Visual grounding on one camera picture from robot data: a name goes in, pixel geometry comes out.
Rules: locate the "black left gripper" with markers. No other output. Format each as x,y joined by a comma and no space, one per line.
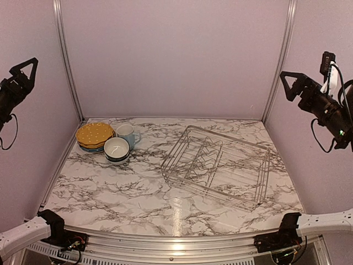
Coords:
24,84

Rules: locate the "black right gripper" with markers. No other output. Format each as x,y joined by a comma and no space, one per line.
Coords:
303,81

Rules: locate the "yellow polka dot plate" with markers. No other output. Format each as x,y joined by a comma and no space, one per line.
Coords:
94,133
91,145

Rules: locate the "light blue mug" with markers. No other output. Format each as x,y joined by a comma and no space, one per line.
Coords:
127,132

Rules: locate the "dark teal mug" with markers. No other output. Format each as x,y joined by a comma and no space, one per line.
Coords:
116,149

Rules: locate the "blue polka dot plate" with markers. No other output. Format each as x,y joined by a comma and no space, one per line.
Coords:
90,147

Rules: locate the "pale green bowl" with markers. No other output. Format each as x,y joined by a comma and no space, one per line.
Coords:
118,162

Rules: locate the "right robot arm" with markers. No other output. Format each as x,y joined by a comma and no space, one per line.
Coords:
336,116

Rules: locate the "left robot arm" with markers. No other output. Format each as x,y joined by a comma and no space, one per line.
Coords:
47,224

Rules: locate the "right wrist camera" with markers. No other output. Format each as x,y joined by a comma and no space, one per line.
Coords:
329,69

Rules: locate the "right aluminium frame post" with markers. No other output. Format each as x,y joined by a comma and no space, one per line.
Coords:
284,49

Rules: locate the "aluminium frame post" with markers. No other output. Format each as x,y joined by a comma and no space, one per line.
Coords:
65,57
284,49

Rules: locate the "left aluminium frame post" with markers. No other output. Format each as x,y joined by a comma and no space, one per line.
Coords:
65,57

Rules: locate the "metal wire dish rack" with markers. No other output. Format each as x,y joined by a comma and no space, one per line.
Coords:
228,170

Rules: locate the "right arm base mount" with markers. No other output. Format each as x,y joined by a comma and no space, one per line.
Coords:
276,240

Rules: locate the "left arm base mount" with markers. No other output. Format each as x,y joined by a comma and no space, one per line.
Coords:
71,241

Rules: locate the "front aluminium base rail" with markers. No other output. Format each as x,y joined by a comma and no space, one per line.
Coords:
114,248

